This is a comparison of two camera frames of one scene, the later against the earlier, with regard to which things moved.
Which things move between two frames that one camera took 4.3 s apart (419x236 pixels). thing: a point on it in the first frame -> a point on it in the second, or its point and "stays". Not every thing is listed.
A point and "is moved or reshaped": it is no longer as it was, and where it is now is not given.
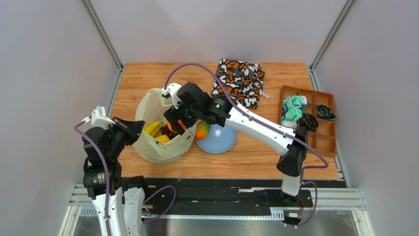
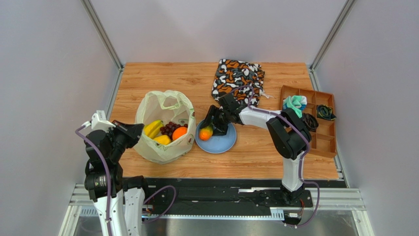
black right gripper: (178, 119) -> (218, 114)
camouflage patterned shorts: (244, 81) stays
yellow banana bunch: (153, 129) stays
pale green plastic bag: (150, 105) stays
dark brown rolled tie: (309, 121) stays
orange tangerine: (170, 128) is moved or reshaped
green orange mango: (201, 130) is moved or reshaped
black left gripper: (132, 129) stays
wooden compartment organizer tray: (324, 137) stays
